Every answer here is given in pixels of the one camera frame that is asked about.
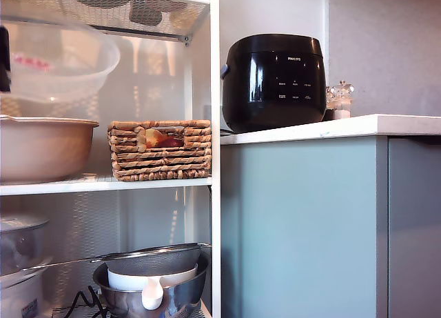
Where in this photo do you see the red fruit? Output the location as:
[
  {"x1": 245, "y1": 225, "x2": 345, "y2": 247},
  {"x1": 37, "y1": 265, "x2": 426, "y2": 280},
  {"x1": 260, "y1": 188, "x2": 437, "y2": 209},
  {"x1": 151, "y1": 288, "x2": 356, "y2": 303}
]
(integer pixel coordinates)
[{"x1": 158, "y1": 137, "x2": 184, "y2": 148}]

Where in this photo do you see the steel pot with lid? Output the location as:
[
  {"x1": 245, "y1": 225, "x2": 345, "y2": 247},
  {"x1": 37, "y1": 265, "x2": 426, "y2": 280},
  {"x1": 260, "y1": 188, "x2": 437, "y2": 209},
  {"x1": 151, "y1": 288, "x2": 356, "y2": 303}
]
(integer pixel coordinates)
[{"x1": 0, "y1": 216, "x2": 51, "y2": 276}]

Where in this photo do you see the black coiled power cable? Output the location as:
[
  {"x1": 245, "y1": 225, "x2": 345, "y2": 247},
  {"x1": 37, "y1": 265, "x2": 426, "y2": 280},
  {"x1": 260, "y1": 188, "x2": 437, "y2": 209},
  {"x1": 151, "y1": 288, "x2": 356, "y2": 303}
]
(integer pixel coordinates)
[{"x1": 52, "y1": 285, "x2": 110, "y2": 318}]

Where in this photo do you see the woven wicker basket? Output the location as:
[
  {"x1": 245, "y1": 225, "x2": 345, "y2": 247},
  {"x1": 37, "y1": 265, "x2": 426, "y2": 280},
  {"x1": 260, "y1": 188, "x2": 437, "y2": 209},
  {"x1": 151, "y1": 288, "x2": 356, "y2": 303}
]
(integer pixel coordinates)
[{"x1": 107, "y1": 119, "x2": 212, "y2": 183}]

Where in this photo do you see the metal mesh sieve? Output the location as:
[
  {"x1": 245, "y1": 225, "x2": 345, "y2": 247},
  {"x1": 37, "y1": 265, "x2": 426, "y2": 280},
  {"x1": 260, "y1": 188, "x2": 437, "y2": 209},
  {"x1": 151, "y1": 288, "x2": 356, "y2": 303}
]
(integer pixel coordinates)
[{"x1": 21, "y1": 242, "x2": 212, "y2": 277}]

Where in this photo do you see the white electric cooker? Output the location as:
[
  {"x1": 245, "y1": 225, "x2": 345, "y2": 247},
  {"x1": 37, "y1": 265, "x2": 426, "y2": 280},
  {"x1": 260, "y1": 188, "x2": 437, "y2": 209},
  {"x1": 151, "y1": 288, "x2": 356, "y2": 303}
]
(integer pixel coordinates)
[{"x1": 0, "y1": 256, "x2": 55, "y2": 318}]

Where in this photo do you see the beige plastic bowl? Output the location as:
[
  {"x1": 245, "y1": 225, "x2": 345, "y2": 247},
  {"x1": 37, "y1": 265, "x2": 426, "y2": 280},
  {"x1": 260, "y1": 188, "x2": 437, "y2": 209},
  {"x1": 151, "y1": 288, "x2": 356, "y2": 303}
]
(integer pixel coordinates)
[{"x1": 0, "y1": 115, "x2": 100, "y2": 185}]

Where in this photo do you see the clear plastic microwave lid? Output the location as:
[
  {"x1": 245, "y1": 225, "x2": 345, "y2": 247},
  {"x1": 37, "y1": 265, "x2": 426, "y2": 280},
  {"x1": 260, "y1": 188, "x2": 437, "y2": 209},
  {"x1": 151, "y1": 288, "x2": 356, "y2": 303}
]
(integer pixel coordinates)
[{"x1": 9, "y1": 19, "x2": 121, "y2": 105}]

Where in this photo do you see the white metal shelf unit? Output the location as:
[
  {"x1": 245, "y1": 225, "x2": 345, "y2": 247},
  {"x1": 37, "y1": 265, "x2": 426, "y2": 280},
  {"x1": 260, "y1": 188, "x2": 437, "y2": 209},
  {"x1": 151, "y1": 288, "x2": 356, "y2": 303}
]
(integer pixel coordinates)
[{"x1": 0, "y1": 0, "x2": 221, "y2": 318}]

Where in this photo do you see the white ceramic bowl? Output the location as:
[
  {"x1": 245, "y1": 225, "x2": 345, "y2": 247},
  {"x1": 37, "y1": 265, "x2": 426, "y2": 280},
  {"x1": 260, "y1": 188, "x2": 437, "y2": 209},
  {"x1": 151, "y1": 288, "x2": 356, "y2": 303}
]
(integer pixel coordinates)
[{"x1": 107, "y1": 263, "x2": 199, "y2": 292}]

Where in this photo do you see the blue-grey kitchen cabinet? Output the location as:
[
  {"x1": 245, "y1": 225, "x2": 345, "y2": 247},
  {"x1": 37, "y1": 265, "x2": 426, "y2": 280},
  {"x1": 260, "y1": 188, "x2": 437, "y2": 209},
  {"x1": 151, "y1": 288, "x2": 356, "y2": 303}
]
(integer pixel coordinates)
[{"x1": 220, "y1": 135, "x2": 441, "y2": 318}]

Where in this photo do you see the black rice cooker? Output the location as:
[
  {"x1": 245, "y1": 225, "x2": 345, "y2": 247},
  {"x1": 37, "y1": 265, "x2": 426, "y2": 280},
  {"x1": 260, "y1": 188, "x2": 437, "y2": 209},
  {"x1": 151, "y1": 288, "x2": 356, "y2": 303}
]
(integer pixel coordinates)
[{"x1": 220, "y1": 34, "x2": 328, "y2": 134}]

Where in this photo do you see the yellow fruit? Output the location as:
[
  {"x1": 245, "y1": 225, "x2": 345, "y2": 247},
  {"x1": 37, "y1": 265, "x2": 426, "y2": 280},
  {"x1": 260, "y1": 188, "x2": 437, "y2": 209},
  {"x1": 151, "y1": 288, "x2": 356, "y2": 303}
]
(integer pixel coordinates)
[{"x1": 145, "y1": 128, "x2": 165, "y2": 148}]

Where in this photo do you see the clear salt grinder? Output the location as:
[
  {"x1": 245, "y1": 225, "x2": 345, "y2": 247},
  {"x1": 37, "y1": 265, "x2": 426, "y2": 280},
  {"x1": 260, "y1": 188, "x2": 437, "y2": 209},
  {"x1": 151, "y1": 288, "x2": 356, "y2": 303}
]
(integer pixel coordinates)
[{"x1": 333, "y1": 79, "x2": 356, "y2": 119}]

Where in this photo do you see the clear pepper grinder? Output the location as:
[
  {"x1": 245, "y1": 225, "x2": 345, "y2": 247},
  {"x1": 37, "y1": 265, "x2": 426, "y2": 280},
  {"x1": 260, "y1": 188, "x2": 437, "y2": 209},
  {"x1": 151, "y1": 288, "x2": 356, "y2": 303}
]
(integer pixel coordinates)
[{"x1": 325, "y1": 86, "x2": 337, "y2": 121}]

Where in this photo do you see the white plastic rice scoop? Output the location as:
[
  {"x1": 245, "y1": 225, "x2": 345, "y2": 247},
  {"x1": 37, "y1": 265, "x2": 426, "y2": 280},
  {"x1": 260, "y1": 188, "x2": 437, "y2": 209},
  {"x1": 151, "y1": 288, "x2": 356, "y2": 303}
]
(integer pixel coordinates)
[{"x1": 141, "y1": 276, "x2": 164, "y2": 311}]

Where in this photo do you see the square glass container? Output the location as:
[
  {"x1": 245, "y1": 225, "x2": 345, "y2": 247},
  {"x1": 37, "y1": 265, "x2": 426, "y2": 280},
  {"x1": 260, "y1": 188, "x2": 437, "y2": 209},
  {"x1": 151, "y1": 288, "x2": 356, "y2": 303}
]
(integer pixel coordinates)
[{"x1": 128, "y1": 0, "x2": 163, "y2": 26}]

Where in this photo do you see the stainless steel mixing bowl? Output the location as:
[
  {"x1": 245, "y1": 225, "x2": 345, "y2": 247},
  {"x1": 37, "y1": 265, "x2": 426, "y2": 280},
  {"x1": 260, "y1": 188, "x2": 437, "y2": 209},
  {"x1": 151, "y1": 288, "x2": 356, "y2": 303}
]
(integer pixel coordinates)
[{"x1": 92, "y1": 249, "x2": 211, "y2": 318}]

